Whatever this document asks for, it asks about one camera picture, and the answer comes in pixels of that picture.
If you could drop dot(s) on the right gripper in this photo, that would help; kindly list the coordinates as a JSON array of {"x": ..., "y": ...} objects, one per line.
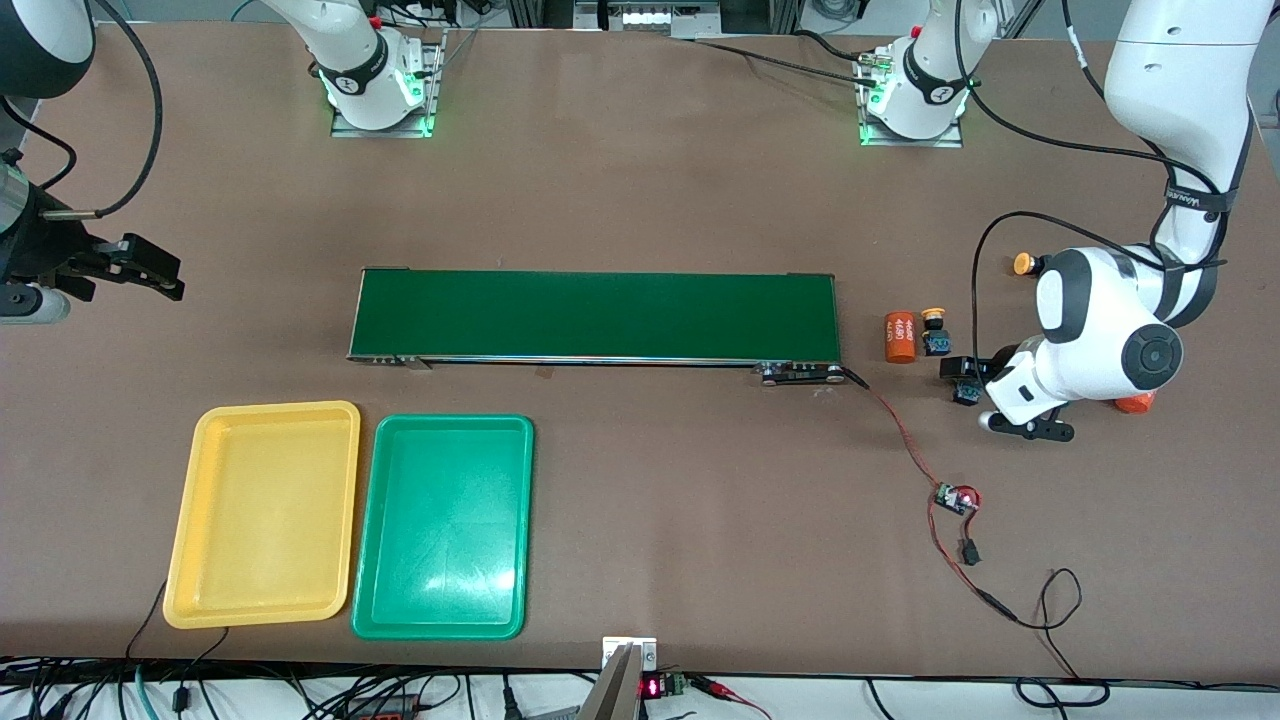
[{"x": 45, "y": 252}]

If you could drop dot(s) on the red alligator clip lead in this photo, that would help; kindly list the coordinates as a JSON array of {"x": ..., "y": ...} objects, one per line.
[{"x": 725, "y": 690}]

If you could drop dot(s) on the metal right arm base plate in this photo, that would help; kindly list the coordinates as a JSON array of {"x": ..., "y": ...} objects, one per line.
[{"x": 432, "y": 80}]

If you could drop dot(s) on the yellow push button switch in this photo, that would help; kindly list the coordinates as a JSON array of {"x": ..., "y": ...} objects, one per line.
[
  {"x": 936, "y": 340},
  {"x": 1024, "y": 264}
]

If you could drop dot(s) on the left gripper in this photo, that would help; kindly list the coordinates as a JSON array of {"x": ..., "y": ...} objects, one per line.
[{"x": 986, "y": 369}]

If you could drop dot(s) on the green conveyor belt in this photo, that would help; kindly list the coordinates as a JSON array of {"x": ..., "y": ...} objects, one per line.
[{"x": 600, "y": 315}]

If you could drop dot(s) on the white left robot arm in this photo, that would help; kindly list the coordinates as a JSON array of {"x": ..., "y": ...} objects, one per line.
[{"x": 1100, "y": 340}]

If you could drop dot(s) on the green push button switch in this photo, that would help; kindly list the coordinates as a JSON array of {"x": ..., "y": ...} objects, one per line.
[{"x": 967, "y": 393}]

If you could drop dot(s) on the yellow plastic tray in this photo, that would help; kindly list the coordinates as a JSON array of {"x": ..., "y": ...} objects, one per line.
[{"x": 260, "y": 515}]

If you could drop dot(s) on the orange cylindrical battery cell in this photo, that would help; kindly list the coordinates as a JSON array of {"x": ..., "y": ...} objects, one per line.
[
  {"x": 1135, "y": 404},
  {"x": 900, "y": 338}
]

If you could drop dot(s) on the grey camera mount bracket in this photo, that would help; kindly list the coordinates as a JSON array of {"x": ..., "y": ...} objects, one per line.
[{"x": 615, "y": 685}]

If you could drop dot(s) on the small controller circuit board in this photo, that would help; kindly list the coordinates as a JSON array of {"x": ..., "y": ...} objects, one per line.
[{"x": 952, "y": 498}]

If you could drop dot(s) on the grey equipment with lights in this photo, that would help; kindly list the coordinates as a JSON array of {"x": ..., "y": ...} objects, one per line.
[{"x": 650, "y": 15}]

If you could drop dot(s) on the green plastic tray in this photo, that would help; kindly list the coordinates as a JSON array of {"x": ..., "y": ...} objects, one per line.
[{"x": 445, "y": 525}]

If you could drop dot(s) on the small red LED display module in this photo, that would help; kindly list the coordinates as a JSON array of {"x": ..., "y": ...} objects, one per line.
[{"x": 655, "y": 687}]

